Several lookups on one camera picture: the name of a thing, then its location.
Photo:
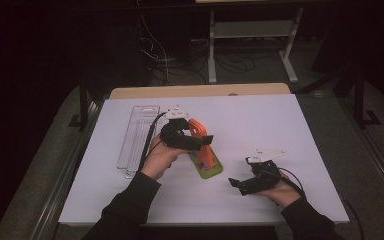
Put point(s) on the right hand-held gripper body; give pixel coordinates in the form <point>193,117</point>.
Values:
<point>265,176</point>

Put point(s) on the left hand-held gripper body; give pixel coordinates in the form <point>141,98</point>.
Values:
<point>180,135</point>

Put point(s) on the green clown phone case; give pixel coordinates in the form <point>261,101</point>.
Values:
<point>213,170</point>

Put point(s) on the clear plastic rack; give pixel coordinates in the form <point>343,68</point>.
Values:
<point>136,133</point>

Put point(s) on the person's right hand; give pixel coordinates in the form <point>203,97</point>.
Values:
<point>285,193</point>

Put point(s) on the person's left hand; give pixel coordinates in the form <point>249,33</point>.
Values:
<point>158,160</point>

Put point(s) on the wooden table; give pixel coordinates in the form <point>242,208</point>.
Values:
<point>196,90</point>

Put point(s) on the black metal stand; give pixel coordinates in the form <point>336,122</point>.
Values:
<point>359,100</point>
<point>84,106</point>

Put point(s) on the metal frame rail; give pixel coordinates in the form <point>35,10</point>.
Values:
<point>380,166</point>
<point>63,186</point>

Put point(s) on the white metal table frame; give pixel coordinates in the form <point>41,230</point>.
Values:
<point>246,29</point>

